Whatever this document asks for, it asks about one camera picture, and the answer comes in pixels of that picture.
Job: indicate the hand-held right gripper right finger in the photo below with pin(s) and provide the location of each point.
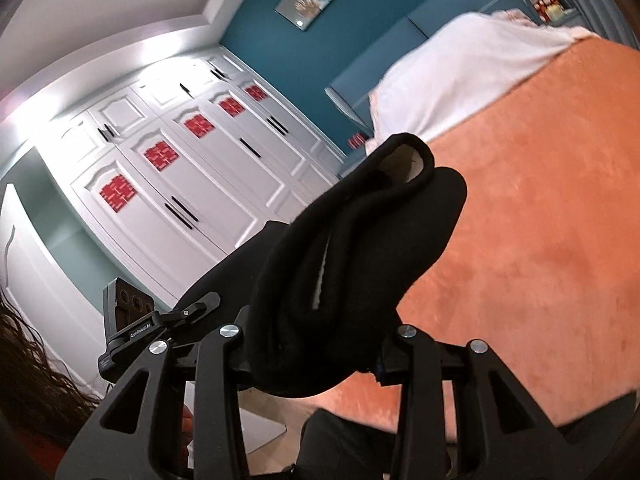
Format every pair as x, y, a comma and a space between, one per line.
420, 360

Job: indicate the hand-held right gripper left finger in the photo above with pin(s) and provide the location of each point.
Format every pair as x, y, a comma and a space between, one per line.
220, 360

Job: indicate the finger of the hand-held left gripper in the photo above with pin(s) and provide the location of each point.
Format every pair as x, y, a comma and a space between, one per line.
192, 307

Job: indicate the black pants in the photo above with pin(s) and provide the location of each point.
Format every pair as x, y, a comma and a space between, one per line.
350, 260

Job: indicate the person's dark hair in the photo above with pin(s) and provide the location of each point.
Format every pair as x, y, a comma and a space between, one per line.
35, 375

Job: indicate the white door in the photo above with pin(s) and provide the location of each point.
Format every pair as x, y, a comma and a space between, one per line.
30, 270

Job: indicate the person's dark trousers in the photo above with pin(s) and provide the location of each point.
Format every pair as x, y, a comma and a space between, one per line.
350, 445

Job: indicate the white panelled wardrobe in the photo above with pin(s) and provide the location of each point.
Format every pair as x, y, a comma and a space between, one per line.
200, 185

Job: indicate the red paper wardrobe decal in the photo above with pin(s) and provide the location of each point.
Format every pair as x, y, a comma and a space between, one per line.
231, 105
160, 156
198, 125
118, 193
256, 93

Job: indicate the orange plush blanket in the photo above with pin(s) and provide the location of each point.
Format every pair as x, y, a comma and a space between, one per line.
525, 235

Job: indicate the blue nightstand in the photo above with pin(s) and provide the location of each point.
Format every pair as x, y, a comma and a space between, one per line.
345, 105

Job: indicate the white blanket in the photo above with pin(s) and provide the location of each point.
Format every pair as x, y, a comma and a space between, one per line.
450, 75

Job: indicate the blue padded headboard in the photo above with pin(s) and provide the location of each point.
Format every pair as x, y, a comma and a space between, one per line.
380, 60

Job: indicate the red and white gift box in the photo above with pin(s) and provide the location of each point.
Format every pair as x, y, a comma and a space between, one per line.
547, 9

